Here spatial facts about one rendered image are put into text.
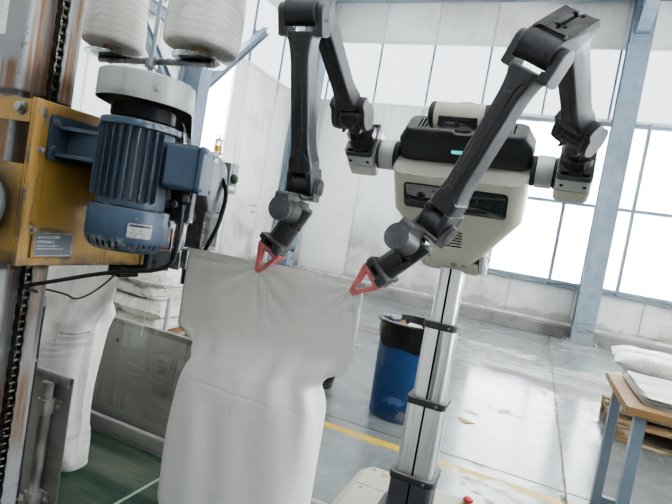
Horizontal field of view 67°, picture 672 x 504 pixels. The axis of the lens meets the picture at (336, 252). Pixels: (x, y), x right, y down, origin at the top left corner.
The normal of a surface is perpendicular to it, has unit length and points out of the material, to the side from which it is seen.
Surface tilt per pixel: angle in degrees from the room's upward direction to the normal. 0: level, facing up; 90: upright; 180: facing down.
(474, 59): 90
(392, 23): 90
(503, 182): 40
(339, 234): 90
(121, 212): 92
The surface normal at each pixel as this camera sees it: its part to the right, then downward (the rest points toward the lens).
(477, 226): -0.39, 0.62
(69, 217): 0.91, 0.18
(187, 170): 0.03, 0.06
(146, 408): -0.37, -0.01
